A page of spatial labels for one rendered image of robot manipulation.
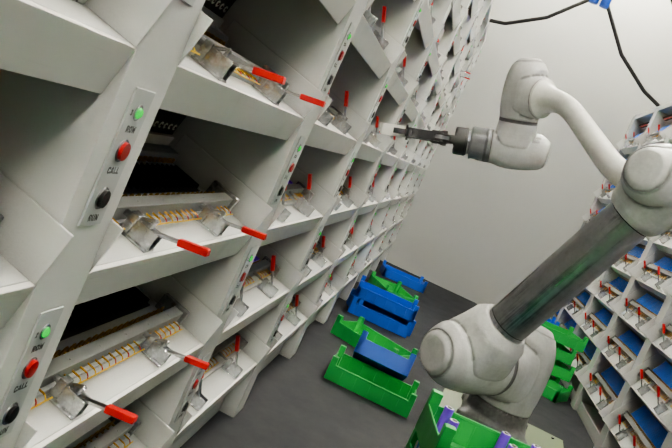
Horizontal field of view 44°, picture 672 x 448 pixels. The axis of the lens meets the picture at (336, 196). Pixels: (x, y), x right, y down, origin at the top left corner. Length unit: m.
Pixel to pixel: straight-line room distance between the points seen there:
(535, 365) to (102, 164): 1.54
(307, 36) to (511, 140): 0.98
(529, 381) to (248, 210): 0.98
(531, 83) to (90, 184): 1.63
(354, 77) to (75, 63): 1.48
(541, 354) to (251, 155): 1.01
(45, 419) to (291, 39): 0.70
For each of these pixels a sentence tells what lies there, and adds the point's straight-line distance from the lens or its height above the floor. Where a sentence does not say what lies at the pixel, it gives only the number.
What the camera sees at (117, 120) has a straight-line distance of 0.69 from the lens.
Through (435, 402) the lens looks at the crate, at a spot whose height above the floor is 0.38.
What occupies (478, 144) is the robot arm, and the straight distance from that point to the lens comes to 2.22.
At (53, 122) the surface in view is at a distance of 0.69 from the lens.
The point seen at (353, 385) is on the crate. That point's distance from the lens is 2.79.
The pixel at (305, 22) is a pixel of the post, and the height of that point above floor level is 0.89.
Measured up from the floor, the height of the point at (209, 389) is 0.16.
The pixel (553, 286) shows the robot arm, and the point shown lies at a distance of 1.85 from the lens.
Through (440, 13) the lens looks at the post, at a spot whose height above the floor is 1.23.
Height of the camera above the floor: 0.76
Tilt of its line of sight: 4 degrees down
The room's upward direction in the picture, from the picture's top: 24 degrees clockwise
